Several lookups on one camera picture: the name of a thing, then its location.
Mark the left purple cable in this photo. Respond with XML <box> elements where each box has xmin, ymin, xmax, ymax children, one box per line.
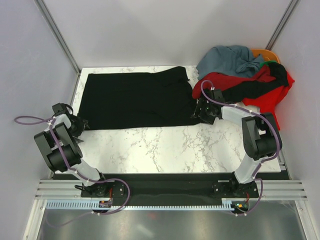
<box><xmin>13</xmin><ymin>115</ymin><xmax>131</xmax><ymax>228</ymax></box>

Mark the purple cable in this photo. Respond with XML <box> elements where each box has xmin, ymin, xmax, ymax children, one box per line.
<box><xmin>13</xmin><ymin>115</ymin><xmax>131</xmax><ymax>228</ymax></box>
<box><xmin>200</xmin><ymin>79</ymin><xmax>281</xmax><ymax>217</ymax></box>

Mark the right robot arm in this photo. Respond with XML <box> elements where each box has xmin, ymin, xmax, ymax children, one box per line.
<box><xmin>192</xmin><ymin>88</ymin><xmax>282</xmax><ymax>197</ymax></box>

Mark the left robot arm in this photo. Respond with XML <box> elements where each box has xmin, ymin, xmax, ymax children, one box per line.
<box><xmin>34</xmin><ymin>103</ymin><xmax>110</xmax><ymax>198</ymax></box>

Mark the left aluminium corner post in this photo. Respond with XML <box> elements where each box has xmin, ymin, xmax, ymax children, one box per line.
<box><xmin>34</xmin><ymin>0</ymin><xmax>81</xmax><ymax>76</ymax></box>

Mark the red t-shirt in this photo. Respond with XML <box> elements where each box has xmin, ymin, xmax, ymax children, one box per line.
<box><xmin>191</xmin><ymin>67</ymin><xmax>296</xmax><ymax>131</ymax></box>

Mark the green garment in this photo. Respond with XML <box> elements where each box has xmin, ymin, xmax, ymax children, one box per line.
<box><xmin>260</xmin><ymin>60</ymin><xmax>278</xmax><ymax>68</ymax></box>

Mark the black t-shirt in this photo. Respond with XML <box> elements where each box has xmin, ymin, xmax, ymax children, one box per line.
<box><xmin>199</xmin><ymin>62</ymin><xmax>288</xmax><ymax>105</ymax></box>
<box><xmin>77</xmin><ymin>66</ymin><xmax>198</xmax><ymax>130</ymax></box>

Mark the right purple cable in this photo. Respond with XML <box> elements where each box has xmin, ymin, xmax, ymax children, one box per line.
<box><xmin>200</xmin><ymin>79</ymin><xmax>281</xmax><ymax>217</ymax></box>

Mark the white cable duct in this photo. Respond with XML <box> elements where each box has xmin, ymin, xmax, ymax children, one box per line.
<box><xmin>45</xmin><ymin>199</ymin><xmax>248</xmax><ymax>211</ymax></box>

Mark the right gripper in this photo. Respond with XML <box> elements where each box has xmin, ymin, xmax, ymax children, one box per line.
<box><xmin>191</xmin><ymin>98</ymin><xmax>216</xmax><ymax>126</ymax></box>

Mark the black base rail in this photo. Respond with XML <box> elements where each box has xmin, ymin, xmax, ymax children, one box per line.
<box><xmin>53</xmin><ymin>172</ymin><xmax>261</xmax><ymax>207</ymax></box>

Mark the right aluminium corner post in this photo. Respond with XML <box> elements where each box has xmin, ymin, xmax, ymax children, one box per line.
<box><xmin>265</xmin><ymin>0</ymin><xmax>301</xmax><ymax>51</ymax></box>

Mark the aluminium corner post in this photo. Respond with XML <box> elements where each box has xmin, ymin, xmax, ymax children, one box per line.
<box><xmin>34</xmin><ymin>0</ymin><xmax>81</xmax><ymax>76</ymax></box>
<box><xmin>265</xmin><ymin>0</ymin><xmax>301</xmax><ymax>51</ymax></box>

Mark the orange basket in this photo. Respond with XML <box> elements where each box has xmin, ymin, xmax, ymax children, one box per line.
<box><xmin>250</xmin><ymin>48</ymin><xmax>281</xmax><ymax>64</ymax></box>

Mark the black t-shirt in pile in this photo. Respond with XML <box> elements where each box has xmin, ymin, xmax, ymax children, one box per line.
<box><xmin>199</xmin><ymin>62</ymin><xmax>288</xmax><ymax>105</ymax></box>

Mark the aluminium extrusion frame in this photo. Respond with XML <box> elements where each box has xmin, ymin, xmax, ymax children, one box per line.
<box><xmin>23</xmin><ymin>139</ymin><xmax>320</xmax><ymax>240</ymax></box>

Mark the grey-blue t-shirt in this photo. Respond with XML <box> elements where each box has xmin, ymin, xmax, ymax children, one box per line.
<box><xmin>196</xmin><ymin>45</ymin><xmax>264</xmax><ymax>80</ymax></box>

